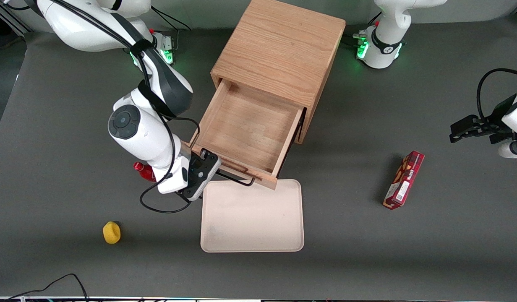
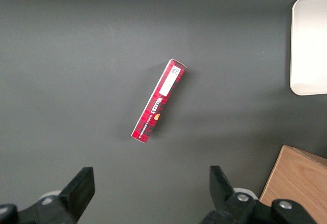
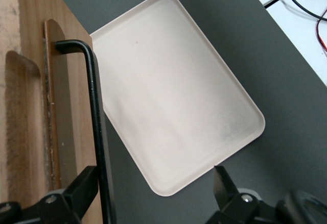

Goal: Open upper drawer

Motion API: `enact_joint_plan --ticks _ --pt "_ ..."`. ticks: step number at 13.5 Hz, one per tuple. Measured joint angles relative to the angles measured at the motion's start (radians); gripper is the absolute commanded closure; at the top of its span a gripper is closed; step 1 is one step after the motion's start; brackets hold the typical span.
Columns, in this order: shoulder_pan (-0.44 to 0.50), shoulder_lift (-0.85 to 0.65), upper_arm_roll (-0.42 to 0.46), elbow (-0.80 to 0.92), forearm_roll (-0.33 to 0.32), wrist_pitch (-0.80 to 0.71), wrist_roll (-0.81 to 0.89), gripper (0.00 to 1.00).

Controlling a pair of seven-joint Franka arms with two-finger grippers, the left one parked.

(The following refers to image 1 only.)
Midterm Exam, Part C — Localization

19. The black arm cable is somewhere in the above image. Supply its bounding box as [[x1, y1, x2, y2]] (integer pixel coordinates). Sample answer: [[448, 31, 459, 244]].
[[53, 0, 200, 213], [476, 68, 517, 122]]

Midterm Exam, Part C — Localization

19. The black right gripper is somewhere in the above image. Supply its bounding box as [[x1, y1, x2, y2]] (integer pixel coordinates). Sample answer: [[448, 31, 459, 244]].
[[177, 148, 222, 201]]

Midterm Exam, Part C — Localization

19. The aluminium frame profile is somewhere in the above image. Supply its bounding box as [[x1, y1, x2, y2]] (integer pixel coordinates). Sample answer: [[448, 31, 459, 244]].
[[0, 0, 32, 38]]

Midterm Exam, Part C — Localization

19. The red bottle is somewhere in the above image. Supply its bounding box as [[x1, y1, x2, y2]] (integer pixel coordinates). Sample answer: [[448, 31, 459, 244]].
[[133, 161, 157, 182]]

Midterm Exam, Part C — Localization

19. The cream plastic tray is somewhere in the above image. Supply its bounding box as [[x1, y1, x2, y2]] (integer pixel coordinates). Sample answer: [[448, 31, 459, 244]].
[[200, 179, 305, 253]]

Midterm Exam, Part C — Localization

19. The yellow lemon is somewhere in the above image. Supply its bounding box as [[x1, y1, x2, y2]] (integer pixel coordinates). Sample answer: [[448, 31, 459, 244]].
[[103, 221, 121, 245]]

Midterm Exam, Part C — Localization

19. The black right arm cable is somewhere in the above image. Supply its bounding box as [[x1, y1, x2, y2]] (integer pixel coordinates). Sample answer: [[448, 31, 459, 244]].
[[53, 0, 200, 213]]

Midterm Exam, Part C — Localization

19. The wooden drawer cabinet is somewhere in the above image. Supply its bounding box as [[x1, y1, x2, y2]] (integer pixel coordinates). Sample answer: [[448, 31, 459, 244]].
[[210, 0, 346, 144]]

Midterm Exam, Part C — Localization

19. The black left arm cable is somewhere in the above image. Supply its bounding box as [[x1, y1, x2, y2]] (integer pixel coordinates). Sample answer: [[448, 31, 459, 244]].
[[476, 68, 517, 122]]

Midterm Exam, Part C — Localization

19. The wooden drawer with black handle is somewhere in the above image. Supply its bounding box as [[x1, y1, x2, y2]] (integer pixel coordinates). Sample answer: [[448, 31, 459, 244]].
[[191, 80, 306, 190]]

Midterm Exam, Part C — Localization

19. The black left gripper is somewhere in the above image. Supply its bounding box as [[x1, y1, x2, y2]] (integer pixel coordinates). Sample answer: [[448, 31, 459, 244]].
[[449, 117, 515, 145]]

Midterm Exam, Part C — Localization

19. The red tartan shortbread box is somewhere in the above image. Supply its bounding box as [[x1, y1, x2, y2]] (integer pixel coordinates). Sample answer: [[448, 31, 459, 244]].
[[383, 151, 425, 210]]

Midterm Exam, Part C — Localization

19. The black cable at table edge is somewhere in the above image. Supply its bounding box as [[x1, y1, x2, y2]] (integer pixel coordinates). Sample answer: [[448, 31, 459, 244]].
[[7, 273, 89, 302]]

